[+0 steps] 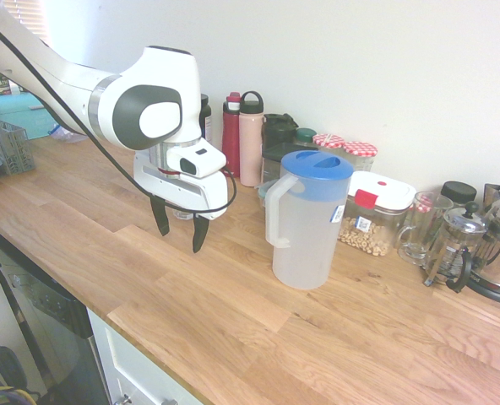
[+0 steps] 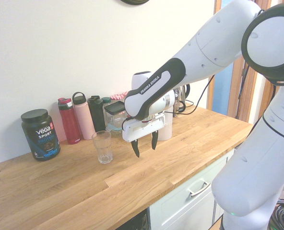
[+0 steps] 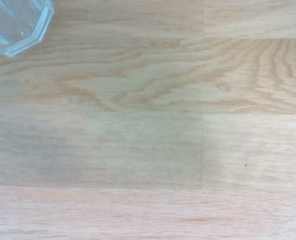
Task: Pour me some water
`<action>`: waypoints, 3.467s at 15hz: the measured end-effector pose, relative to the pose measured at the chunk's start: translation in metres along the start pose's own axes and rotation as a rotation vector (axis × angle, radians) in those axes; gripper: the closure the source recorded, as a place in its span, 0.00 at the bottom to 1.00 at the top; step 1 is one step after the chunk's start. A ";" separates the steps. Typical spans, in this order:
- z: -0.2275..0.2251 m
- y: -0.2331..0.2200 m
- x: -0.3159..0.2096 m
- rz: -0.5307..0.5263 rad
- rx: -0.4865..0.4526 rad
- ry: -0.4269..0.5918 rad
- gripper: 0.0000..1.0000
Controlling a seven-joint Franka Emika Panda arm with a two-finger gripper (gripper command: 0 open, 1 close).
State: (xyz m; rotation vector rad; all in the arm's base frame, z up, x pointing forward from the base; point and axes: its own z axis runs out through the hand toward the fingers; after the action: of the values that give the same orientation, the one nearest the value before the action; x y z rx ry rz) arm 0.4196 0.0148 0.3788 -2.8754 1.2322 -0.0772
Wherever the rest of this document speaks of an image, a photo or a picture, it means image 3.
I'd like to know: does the clear faceted drinking glass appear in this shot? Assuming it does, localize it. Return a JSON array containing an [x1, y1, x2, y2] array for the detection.
[[0, 0, 55, 58]]

